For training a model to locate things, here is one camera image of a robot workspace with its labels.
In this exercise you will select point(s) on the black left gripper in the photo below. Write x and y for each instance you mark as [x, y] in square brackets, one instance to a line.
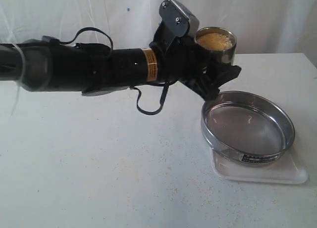
[181, 59]

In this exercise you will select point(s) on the stainless steel cup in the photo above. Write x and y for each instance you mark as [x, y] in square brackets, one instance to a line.
[225, 56]

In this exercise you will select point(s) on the round steel sieve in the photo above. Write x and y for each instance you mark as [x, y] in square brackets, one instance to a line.
[246, 128]

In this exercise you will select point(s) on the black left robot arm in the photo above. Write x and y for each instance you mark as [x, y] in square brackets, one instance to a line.
[95, 69]

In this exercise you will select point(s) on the yellow grain pile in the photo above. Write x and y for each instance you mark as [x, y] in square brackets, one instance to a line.
[215, 41]

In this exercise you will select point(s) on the white backdrop curtain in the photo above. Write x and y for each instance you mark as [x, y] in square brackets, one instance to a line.
[261, 26]

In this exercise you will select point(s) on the white plastic tray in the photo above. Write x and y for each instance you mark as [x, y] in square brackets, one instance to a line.
[287, 170]

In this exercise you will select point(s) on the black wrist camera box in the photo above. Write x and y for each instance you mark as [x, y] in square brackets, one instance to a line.
[178, 18]

